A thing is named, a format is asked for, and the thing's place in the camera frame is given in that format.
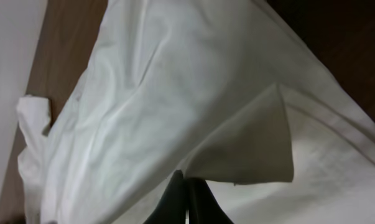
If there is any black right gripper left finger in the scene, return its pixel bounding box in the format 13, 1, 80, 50
144, 170, 187, 224

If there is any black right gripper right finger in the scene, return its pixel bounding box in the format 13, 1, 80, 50
187, 178, 233, 224

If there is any white t-shirt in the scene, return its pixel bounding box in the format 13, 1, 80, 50
17, 1, 375, 223

